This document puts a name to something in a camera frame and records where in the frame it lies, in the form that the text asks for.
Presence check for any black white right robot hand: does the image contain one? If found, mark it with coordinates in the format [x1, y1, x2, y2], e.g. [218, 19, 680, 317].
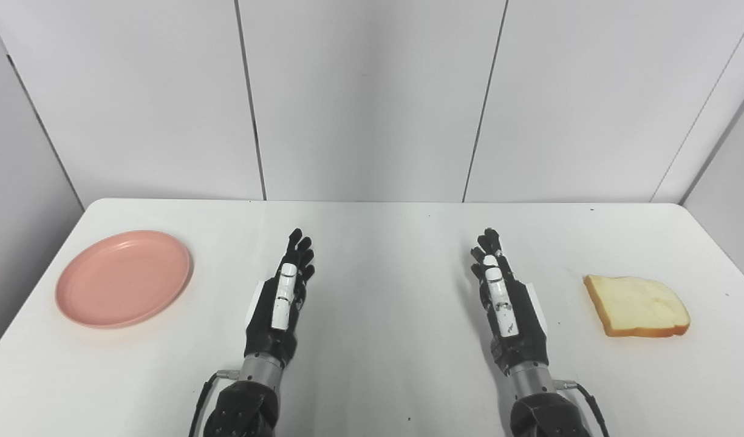
[470, 228, 550, 372]

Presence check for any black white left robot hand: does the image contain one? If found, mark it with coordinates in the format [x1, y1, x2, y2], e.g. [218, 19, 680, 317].
[244, 228, 316, 368]

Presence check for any slice of white bread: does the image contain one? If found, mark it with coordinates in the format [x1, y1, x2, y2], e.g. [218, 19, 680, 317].
[584, 274, 691, 338]

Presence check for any pink round plate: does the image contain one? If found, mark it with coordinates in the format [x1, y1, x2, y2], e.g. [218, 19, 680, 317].
[55, 230, 192, 329]

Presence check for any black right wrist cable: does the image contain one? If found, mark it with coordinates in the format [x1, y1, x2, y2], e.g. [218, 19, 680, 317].
[554, 379, 610, 437]

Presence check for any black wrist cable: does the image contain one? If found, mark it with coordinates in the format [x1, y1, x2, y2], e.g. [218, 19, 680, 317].
[554, 379, 610, 437]
[188, 369, 240, 437]

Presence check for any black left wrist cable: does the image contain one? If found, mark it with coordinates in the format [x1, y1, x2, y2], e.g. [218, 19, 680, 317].
[188, 369, 240, 437]

